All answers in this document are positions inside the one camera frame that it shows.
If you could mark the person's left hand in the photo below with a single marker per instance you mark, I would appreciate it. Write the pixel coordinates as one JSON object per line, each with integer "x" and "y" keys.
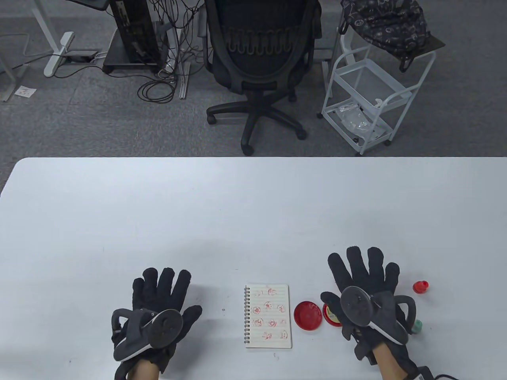
{"x": 174, "y": 293}

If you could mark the person's right hand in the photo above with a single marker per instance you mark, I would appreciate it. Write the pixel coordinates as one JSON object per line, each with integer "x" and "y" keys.
{"x": 362, "y": 273}

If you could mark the person's left little finger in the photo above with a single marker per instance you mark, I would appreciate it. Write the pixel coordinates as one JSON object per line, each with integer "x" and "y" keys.
{"x": 138, "y": 293}

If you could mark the person's right middle finger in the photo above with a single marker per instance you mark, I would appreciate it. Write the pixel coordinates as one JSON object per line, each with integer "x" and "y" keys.
{"x": 357, "y": 265}

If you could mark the person's left thumb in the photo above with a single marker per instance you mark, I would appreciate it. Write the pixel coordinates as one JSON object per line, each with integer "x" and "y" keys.
{"x": 192, "y": 314}

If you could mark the person's right little finger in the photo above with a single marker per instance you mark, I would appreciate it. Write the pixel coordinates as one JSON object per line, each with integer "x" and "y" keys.
{"x": 392, "y": 279}

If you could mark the person's left middle finger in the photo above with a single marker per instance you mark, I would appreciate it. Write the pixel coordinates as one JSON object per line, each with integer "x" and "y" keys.
{"x": 167, "y": 287}

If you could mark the person's right thumb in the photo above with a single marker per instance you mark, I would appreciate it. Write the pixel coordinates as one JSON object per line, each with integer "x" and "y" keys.
{"x": 330, "y": 301}

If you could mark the person's right forearm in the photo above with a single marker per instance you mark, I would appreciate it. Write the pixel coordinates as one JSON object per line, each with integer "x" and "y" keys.
{"x": 390, "y": 362}

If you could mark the person's left forearm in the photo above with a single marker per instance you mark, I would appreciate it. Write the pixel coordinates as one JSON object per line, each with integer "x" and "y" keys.
{"x": 142, "y": 370}

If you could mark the red ink pad tin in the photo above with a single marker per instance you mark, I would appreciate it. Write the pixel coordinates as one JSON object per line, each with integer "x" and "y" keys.
{"x": 329, "y": 315}

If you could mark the black controller on right glove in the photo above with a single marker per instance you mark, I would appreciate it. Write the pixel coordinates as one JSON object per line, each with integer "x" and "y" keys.
{"x": 356, "y": 304}

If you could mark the black controller on glove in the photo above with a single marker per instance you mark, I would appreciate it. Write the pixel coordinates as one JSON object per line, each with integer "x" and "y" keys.
{"x": 166, "y": 326}
{"x": 356, "y": 304}

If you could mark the red round lid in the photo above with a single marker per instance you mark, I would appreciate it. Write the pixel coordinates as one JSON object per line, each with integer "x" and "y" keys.
{"x": 308, "y": 315}

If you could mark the black controller on left glove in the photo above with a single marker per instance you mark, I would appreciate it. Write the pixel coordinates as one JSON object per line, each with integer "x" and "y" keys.
{"x": 166, "y": 326}

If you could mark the small red stamp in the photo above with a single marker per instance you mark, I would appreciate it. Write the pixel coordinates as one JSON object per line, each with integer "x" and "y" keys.
{"x": 420, "y": 287}

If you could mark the small green stamp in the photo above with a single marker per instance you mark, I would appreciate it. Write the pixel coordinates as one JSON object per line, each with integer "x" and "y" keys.
{"x": 417, "y": 326}

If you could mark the spiral notebook with red stamps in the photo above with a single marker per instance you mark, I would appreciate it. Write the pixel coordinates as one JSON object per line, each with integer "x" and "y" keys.
{"x": 271, "y": 316}

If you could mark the clear plastic bag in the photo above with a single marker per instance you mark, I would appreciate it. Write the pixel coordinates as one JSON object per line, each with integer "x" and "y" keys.
{"x": 356, "y": 118}

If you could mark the paper scrap with red print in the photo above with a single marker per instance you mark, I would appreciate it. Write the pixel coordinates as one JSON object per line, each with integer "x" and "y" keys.
{"x": 25, "y": 92}

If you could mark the black computer stand base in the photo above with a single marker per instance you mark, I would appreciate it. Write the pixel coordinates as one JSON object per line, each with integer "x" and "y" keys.
{"x": 119, "y": 59}

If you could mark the black power strip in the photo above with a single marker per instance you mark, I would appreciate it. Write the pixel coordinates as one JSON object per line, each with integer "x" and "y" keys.
{"x": 83, "y": 56}

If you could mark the black office chair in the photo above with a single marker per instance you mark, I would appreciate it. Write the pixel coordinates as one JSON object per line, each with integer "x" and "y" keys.
{"x": 257, "y": 43}

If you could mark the black patterned bag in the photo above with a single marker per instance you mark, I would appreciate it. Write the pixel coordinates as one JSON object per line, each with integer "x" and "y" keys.
{"x": 386, "y": 23}

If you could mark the black computer tower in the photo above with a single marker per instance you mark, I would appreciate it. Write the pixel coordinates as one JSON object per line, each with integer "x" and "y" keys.
{"x": 132, "y": 27}

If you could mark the white desk leg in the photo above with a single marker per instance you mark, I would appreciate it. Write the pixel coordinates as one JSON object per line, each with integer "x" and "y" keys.
{"x": 51, "y": 39}

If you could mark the white metal floor rail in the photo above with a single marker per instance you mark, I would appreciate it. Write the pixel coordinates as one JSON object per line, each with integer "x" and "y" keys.
{"x": 182, "y": 75}

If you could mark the grey table frame leg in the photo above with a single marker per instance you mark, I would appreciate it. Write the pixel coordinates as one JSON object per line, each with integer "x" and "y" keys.
{"x": 10, "y": 85}

